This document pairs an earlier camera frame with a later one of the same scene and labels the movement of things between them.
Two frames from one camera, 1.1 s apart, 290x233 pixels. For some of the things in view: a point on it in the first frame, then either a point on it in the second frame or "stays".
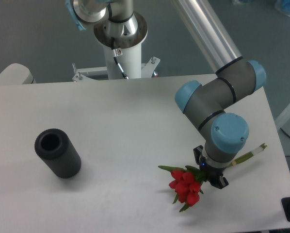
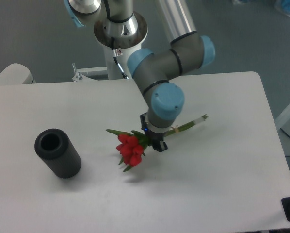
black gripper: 213,174 to 155,139
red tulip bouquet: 187,181 to 132,146
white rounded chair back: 15,74 stays
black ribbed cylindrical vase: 59,153 stays
